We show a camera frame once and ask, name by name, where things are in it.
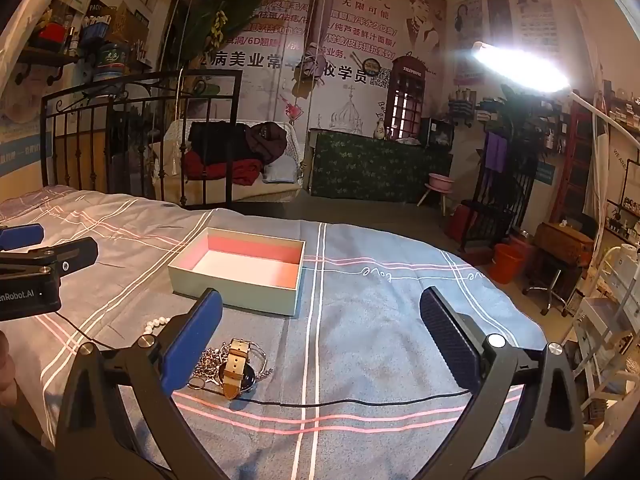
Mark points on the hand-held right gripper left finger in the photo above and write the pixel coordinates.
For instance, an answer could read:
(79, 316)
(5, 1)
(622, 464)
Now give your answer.
(192, 340)

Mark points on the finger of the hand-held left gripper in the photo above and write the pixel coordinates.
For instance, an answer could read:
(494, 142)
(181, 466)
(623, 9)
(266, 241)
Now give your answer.
(70, 255)
(22, 236)

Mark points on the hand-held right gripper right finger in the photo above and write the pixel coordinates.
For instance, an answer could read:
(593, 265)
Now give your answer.
(450, 340)

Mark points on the pale green box pink inside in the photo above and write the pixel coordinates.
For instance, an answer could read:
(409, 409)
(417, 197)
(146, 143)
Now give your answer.
(240, 300)

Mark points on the person's left hand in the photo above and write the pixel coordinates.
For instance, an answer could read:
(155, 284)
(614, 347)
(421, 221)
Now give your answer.
(5, 370)

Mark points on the grey striped bed sheet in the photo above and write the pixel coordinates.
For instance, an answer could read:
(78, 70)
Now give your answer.
(375, 310)

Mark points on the red bucket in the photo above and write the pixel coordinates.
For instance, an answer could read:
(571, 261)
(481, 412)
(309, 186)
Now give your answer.
(505, 265)

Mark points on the dark red bag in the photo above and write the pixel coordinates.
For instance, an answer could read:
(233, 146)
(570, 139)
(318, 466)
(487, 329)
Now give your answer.
(460, 220)

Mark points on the black swivel stool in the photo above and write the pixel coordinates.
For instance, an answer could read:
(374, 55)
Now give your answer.
(555, 270)

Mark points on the black metal fence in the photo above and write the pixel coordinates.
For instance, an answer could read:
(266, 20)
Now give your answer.
(492, 220)

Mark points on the white trolley cart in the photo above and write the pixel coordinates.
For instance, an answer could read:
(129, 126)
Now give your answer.
(605, 320)

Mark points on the pink basin on stool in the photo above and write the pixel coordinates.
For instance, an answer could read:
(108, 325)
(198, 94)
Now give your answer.
(440, 180)

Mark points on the red garment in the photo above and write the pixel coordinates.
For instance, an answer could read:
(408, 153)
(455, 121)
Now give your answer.
(225, 172)

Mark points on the black garment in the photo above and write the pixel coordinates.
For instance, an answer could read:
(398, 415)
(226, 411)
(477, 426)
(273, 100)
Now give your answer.
(215, 140)

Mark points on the green patterned cabinet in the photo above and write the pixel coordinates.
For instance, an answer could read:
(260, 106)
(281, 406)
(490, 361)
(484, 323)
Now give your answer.
(375, 170)

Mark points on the pale blue pillow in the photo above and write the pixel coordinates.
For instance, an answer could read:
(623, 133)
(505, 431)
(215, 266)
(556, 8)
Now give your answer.
(282, 170)

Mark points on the purple cloth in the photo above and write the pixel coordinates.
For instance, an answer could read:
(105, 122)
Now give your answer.
(495, 152)

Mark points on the green round tin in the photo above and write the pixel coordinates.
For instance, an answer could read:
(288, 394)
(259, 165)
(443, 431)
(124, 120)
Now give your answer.
(111, 62)

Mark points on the red item on shelf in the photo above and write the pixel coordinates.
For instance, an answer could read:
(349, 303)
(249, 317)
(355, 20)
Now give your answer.
(52, 32)

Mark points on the small black appliance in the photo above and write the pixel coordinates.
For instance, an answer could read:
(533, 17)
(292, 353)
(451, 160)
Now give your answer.
(437, 132)

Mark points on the dark brown jacket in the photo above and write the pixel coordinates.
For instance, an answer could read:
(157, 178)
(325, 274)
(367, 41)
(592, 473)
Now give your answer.
(267, 140)

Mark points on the blue basket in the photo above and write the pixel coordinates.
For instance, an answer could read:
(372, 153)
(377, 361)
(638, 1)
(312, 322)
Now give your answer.
(95, 32)

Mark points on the small pale vase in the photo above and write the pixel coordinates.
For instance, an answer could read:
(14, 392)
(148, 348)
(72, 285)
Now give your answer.
(380, 130)

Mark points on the red ladder shelf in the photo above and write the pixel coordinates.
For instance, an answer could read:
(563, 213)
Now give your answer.
(580, 160)

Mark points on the red phone booth decoration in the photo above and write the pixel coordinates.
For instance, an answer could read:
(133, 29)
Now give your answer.
(406, 67)

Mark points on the bright white lamp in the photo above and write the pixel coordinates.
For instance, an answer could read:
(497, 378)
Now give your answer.
(520, 65)

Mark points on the pink portrait poster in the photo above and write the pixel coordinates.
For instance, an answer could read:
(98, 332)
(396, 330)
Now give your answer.
(467, 25)

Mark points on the dark wall shelf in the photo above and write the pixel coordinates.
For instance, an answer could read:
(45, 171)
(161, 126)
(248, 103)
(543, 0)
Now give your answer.
(45, 57)

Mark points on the black iron bed frame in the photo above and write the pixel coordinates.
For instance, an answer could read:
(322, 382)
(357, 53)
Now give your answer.
(232, 135)

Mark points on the small wall organiser shelf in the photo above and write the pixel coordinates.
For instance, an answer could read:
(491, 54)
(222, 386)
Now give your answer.
(460, 107)

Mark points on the large wall poster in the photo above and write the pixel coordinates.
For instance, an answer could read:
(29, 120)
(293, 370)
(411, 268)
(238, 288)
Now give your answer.
(350, 60)

